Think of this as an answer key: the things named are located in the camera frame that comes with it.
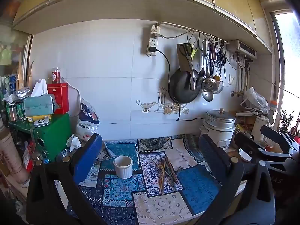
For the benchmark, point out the white blue plastic bag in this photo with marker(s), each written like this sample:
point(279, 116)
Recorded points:
point(87, 121)

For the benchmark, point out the white ceramic utensil cup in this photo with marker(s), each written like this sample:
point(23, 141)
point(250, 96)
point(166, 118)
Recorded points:
point(123, 166)

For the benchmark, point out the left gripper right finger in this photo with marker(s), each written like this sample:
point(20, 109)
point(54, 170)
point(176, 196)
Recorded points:
point(228, 172)

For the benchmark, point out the white ceramic bowl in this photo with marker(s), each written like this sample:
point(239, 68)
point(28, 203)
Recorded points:
point(244, 156)

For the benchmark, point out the black hanging wok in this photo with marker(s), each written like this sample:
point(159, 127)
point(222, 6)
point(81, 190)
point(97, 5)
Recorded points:
point(179, 87)

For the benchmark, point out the green metal box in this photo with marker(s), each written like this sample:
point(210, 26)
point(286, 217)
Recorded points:
point(50, 139)

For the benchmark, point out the white rice cooker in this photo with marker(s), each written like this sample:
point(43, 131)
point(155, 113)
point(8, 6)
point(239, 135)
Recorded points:
point(220, 126)

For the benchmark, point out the white power strip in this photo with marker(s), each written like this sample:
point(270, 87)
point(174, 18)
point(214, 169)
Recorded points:
point(153, 40)

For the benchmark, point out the yellow upper cabinet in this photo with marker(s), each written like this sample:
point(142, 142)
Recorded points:
point(243, 20)

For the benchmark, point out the hanging slotted metal ladle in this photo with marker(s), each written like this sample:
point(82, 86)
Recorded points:
point(208, 85)

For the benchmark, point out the white wall water heater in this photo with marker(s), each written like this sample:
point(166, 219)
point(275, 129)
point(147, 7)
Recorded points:
point(242, 48)

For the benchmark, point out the metal fork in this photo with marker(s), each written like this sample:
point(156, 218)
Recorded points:
point(179, 170)

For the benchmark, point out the dark green chopstick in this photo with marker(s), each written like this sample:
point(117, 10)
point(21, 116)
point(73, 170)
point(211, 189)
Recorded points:
point(168, 173)

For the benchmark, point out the metal hanging rail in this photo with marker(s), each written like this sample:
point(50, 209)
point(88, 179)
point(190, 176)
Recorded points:
point(187, 30)

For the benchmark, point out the red tin box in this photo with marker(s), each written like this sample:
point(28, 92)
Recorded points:
point(60, 92)

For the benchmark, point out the patchwork patterned table cloth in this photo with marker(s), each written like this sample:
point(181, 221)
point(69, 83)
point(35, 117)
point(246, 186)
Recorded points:
point(138, 199)

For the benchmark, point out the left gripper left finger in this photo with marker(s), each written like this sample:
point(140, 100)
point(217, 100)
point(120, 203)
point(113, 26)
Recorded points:
point(72, 171)

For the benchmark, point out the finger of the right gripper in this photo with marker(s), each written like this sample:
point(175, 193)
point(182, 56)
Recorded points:
point(255, 151)
point(285, 141)

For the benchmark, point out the red white cup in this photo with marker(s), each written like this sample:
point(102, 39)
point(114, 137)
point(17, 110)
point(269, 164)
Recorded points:
point(56, 75)

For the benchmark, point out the yellow wooden chopstick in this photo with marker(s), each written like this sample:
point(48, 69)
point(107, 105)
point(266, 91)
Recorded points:
point(163, 177)

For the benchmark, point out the teal tissue box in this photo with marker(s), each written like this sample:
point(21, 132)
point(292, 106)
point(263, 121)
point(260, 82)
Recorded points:
point(42, 105)

